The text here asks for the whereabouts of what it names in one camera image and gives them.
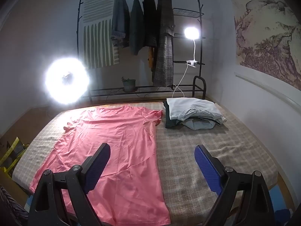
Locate white clip lamp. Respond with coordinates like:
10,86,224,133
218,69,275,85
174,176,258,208
184,27,201,67

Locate plaid bed blanket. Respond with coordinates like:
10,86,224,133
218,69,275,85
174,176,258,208
11,101,279,224

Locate hanging denim jacket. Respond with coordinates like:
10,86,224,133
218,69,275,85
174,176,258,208
111,0,130,48

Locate potted plant grey pot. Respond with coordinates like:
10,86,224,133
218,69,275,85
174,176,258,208
121,77,136,92

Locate yellow hanging garment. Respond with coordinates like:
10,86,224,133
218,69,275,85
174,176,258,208
148,47,154,71

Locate hanging grey plaid coat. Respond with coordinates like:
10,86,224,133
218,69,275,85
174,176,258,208
153,0,175,87

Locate pink t-shirt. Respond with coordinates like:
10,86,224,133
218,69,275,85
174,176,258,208
30,105,170,225

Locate yellow tape object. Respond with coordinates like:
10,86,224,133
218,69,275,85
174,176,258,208
1,137,28,177

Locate hanging dark green garment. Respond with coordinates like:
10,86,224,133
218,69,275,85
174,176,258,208
129,0,143,56

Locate black metal clothes rack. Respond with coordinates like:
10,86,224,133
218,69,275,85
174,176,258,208
77,0,206,103

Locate hanging black garment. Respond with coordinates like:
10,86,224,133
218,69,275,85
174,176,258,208
142,0,157,47

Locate striped green white cloth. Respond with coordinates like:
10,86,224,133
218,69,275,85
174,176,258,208
82,0,119,69

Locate grey folded garment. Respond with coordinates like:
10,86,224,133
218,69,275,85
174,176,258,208
182,118,222,131

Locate white folded garment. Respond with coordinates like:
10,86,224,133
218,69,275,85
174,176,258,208
166,97,223,121

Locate dark green folded garment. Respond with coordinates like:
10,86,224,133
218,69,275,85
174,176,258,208
163,100,187,129

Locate bright ring light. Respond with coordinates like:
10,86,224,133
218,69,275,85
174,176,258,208
45,57,90,105

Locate landscape wall painting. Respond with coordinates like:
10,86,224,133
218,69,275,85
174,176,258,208
232,0,300,89

